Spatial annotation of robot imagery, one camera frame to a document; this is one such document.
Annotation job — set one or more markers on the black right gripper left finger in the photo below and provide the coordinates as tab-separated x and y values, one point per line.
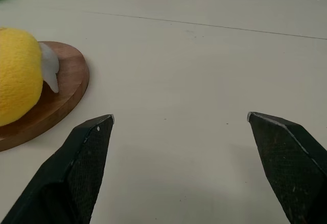
74	173

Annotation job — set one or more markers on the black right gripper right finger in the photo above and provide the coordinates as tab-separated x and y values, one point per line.
288	162

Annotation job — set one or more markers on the yellow plush toy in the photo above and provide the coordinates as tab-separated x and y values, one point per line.
18	76

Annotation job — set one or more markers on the round wooden base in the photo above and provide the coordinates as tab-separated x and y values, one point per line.
65	88

